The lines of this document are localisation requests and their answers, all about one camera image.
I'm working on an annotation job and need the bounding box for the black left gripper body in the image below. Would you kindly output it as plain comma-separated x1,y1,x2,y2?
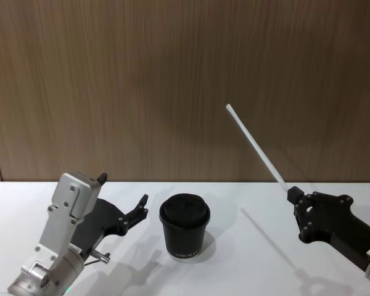
68,198,126,260

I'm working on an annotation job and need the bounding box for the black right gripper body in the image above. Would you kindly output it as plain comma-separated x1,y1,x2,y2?
298,193,370,273

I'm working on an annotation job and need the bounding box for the white drinking straw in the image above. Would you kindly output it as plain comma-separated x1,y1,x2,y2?
225,104,290,194

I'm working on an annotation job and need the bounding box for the black plastic cup lid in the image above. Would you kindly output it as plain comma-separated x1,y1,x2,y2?
159,194,211,231

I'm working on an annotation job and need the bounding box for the black paper cup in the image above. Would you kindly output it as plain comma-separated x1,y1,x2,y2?
162,217,209,263

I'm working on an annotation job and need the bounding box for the thin dark cable silver plug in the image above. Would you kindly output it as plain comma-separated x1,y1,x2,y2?
84,249,112,268

